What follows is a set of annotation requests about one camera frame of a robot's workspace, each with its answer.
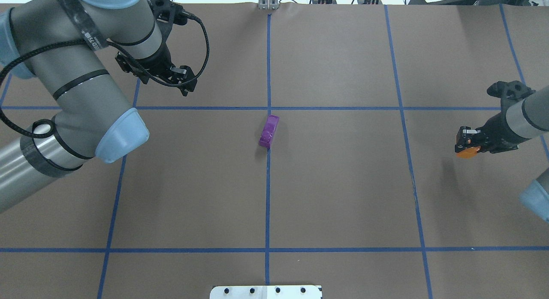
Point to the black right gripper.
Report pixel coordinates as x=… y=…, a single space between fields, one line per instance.
x=497 y=131

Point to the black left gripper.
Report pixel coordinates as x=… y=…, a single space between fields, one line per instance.
x=153 y=63

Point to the orange trapezoid block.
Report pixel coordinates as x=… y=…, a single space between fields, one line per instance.
x=466 y=148

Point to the purple trapezoid block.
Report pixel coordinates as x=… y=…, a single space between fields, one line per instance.
x=268 y=131

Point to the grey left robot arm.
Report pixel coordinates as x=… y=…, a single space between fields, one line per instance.
x=56 y=41

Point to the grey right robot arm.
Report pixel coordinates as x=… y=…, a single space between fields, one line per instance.
x=523 y=116

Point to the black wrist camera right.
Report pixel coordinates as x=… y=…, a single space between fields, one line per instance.
x=509 y=93

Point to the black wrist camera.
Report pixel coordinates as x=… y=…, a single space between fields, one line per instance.
x=509 y=93
x=169 y=12

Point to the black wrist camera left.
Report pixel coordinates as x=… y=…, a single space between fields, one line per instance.
x=169 y=12

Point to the aluminium frame post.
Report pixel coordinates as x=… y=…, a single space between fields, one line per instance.
x=268 y=4

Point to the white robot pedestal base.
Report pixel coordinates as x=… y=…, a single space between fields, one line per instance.
x=267 y=292

